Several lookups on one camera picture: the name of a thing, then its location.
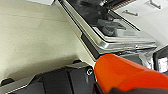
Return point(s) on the orange plastic cup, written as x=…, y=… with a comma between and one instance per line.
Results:
x=130, y=73

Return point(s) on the stainless steel dishwasher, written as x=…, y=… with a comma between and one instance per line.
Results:
x=100, y=33

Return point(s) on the white drawer unit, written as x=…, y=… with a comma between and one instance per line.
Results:
x=150, y=18

